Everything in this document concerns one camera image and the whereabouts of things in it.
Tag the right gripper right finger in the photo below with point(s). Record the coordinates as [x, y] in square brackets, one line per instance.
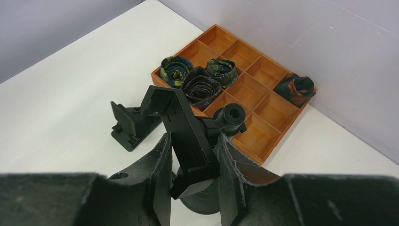
[250, 195]

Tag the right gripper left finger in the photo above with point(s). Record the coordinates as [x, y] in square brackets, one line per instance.
[135, 196]

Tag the small black folding stand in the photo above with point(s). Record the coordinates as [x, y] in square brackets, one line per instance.
[132, 127]

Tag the round base stand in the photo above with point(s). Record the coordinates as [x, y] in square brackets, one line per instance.
[193, 139]

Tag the black coil back corner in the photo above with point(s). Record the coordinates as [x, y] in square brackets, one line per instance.
[296, 89]

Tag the black coil tray front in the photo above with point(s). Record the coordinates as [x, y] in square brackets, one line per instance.
[200, 88]

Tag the black coil tray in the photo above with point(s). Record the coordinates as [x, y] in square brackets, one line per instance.
[174, 69]
[200, 88]
[223, 71]

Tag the black coil tray middle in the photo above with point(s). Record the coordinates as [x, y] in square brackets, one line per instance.
[223, 71]

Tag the orange compartment tray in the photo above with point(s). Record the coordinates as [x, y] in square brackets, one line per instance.
[268, 115]

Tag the black coil tray left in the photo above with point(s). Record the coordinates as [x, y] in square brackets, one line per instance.
[174, 69]

